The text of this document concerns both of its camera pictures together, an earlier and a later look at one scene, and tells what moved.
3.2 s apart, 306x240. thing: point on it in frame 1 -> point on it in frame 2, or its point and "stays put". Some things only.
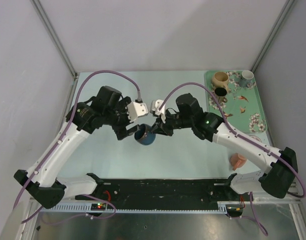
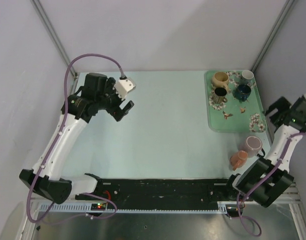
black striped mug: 220,93 stays put
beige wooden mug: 220,79 stays put
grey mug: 246,78 stays put
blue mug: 145,135 -> 241,93
